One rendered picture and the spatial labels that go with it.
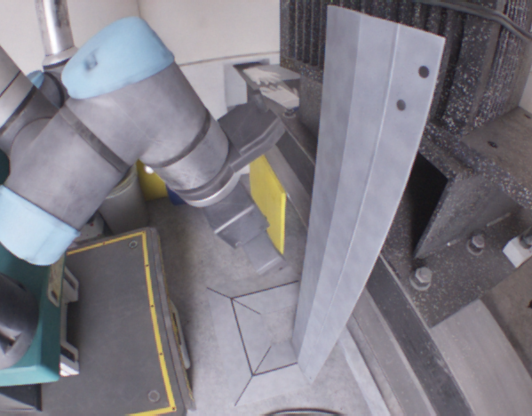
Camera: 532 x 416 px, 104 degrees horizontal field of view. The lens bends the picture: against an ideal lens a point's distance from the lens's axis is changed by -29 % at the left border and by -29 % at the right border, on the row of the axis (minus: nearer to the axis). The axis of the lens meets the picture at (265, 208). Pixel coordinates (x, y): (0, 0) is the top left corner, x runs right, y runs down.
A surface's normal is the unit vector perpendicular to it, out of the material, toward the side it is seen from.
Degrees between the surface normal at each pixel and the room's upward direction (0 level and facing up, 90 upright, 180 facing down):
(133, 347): 0
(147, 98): 90
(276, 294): 7
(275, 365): 7
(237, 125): 25
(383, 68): 90
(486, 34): 90
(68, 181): 74
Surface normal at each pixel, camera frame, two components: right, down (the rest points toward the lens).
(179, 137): 0.60, 0.59
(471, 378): -0.02, -0.72
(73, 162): 0.50, 0.23
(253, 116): -0.32, -0.45
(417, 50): -0.88, 0.35
